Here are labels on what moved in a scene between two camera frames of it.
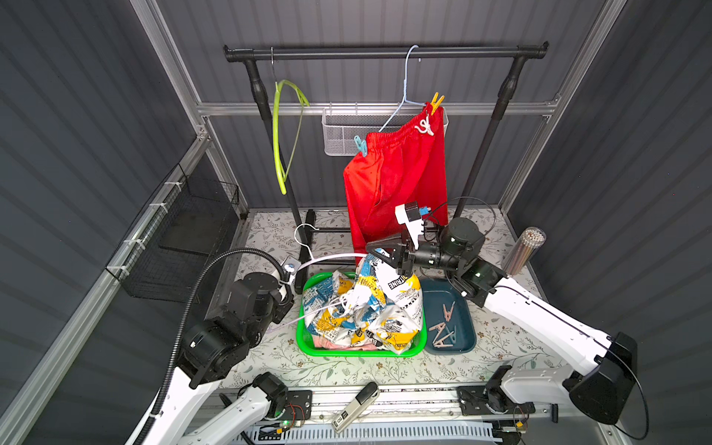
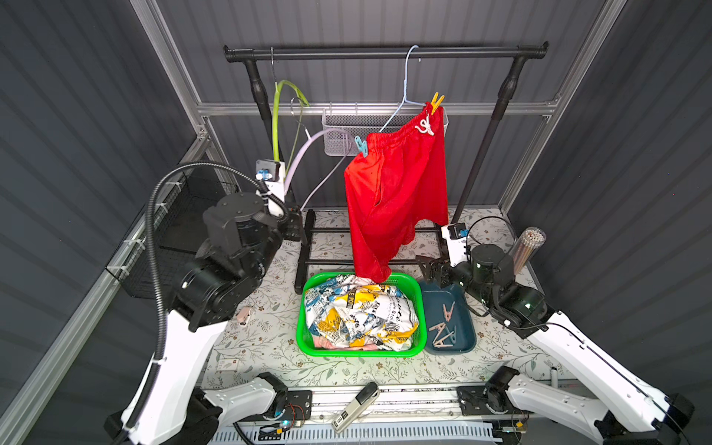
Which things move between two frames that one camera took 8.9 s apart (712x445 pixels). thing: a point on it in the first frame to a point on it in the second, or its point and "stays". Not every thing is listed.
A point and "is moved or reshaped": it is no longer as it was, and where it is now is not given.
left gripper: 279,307 to 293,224
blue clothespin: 362,146 stays
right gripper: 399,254 to 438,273
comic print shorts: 376,307 is moved or reshaped
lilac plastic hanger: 344,296 to 302,147
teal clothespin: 452,336 stays
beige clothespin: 440,344 stays
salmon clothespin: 448,314 stays
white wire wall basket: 341,125 stays
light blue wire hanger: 405,101 stays
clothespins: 438,327 stays
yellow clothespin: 436,102 stays
